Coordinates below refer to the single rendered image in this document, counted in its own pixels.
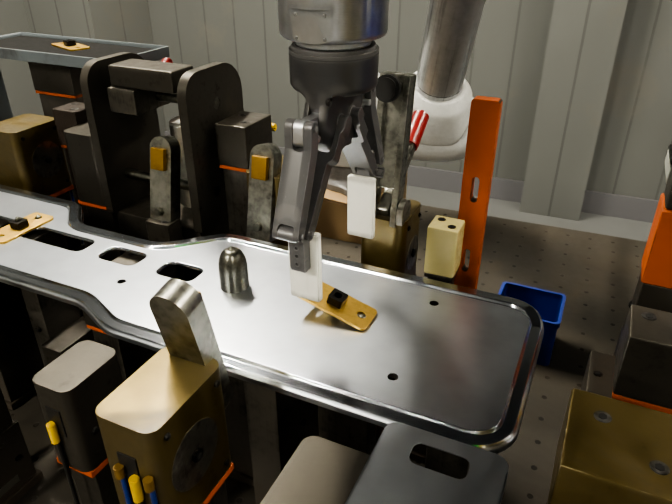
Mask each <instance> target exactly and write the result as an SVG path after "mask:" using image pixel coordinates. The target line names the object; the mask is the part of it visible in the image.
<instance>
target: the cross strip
mask: <svg viewBox="0 0 672 504"><path fill-rule="evenodd" d="M418 444H423V445H426V446H429V447H432V448H435V449H438V450H441V451H444V452H447V453H450V454H453V455H456V456H459V457H462V458H464V459H466V460H467V461H468V462H469V464H470V468H469V471H468V474H467V476H466V477H465V478H463V479H456V478H453V477H450V476H447V475H445V474H442V473H439V472H436V471H433V470H430V469H427V468H425V467H422V466H419V465H416V464H414V463H412V462H411V461H410V458H409V456H410V453H411V451H412V449H413V447H414V446H415V445H418ZM508 472H509V465H508V463H507V461H506V460H505V459H504V458H503V457H502V456H500V455H498V454H496V453H492V452H489V451H486V450H483V449H480V448H477V447H474V446H471V445H468V444H465V443H462V442H459V441H456V440H453V439H450V438H447V437H444V436H440V435H437V434H434V433H431V432H428V431H425V430H422V429H419V428H416V427H413V426H410V425H407V424H404V423H399V422H395V423H391V424H389V425H387V426H386V427H385V428H384V430H383V432H382V433H381V435H380V437H379V439H378V441H377V443H376V445H375V447H374V449H373V451H372V453H371V455H370V457H369V458H368V460H367V462H366V464H365V466H364V468H363V470H362V472H361V474H360V476H359V478H358V480H357V481H356V483H355V485H354V487H353V489H352V491H351V493H350V495H349V497H348V499H347V501H346V503H345V504H501V501H502V497H503V493H504V489H505V486H506V481H507V476H508Z"/></svg>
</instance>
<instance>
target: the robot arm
mask: <svg viewBox="0 0 672 504"><path fill-rule="evenodd" d="M485 2H486V0H430V1H429V7H428V13H427V19H426V25H425V30H424V36H423V42H422V48H421V53H420V59H419V65H418V71H416V72H415V74H416V75H417V77H416V86H415V95H414V105H413V112H414V111H415V110H424V111H425V112H426V113H427V114H428V115H429V120H428V122H427V125H426V128H425V130H424V133H423V136H422V138H421V141H420V143H419V146H418V149H417V150H416V151H415V152H414V155H413V157H412V160H418V161H428V162H451V161H457V160H461V159H464V158H465V151H466V143H467V134H468V125H469V116H470V107H471V101H472V99H473V97H472V90H471V87H470V85H469V83H468V82H467V81H466V79H465V75H466V72H467V68H468V64H469V60H470V57H471V53H472V49H473V45H474V42H475V38H476V34H477V30H478V27H479V23H480V19H481V15H482V12H483V8H484V4H485ZM277 3H278V21H279V32H280V34H281V35H282V36H283V37H284V38H285V39H288V40H290V41H293V42H292V43H291V45H290V46H289V69H290V83H291V86H292V87H293V88H294V89H295V90H296V91H298V92H300V93H301V94H302V95H303V96H304V97H305V99H306V103H305V109H304V115H303V118H302V119H293V118H287V119H286V121H285V124H284V139H285V149H284V156H283V162H282V169H281V176H280V182H279V189H278V196H277V202H276V209H275V216H274V222H273V229H272V237H273V238H276V239H280V240H284V241H288V249H289V266H290V284H291V294H292V295H293V296H296V297H300V298H304V299H308V300H311V301H315V302H320V301H321V300H322V299H323V298H322V259H321V234H320V233H318V232H315V230H316V226H317V222H318V218H319V215H320V211H321V207H322V203H323V199H324V196H325V192H326V189H328V190H331V191H335V192H338V193H341V194H343V195H345V196H347V233H348V234H350V235H354V236H359V237H364V238H368V239H373V238H374V237H375V203H376V178H373V177H377V178H383V176H384V173H385V168H384V167H378V166H377V165H382V164H383V162H384V152H383V146H382V139H381V133H380V127H379V121H378V115H377V102H378V99H377V97H376V85H377V83H378V78H379V77H380V73H379V72H378V66H379V46H378V45H377V43H376V42H375V41H374V40H377V39H380V38H382V37H383V36H385V35H386V33H387V31H388V17H389V0H277ZM373 151H374V152H373Z"/></svg>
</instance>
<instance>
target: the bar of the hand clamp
mask: <svg viewBox="0 0 672 504"><path fill-rule="evenodd" d="M416 77H417V75H416V74H415V73H405V72H395V71H384V72H381V73H380V77H379V78H378V83H377V85H376V97H377V99H378V102H377V115H378V121H379V127H380V133H381V139H382V146H383V152H384V162H383V164H382V165H377V166H378V167H384V168H385V173H384V176H383V178H377V177H373V178H376V203H375V216H376V215H377V214H378V211H377V210H376V204H377V202H380V199H381V189H382V187H384V188H389V189H393V191H392V201H391V211H390V221H389V227H393V228H395V227H396V211H397V207H398V204H399V202H400V201H401V199H403V195H404V186H405V177H406V168H407V159H408V150H409V141H410V132H411V123H412V114H413V105H414V95H415V86H416Z"/></svg>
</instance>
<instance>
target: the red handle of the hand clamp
mask: <svg viewBox="0 0 672 504"><path fill-rule="evenodd" d="M428 120H429V115H428V114H427V113H426V112H425V111H424V110H415V111H414V112H413V114H412V123H411V132H410V141H409V150H408V159H407V168H406V173H407V170H408V168H409V165H410V162H411V160H412V157H413V155H414V152H415V151H416V150H417V149H418V146H419V143H420V141H421V138H422V136H423V133H424V130H425V128H426V125H427V122H428ZM392 191H393V189H389V188H385V189H384V192H383V194H382V197H381V199H380V202H377V204H376V210H377V211H378V213H379V214H380V215H383V216H390V211H391V201H392Z"/></svg>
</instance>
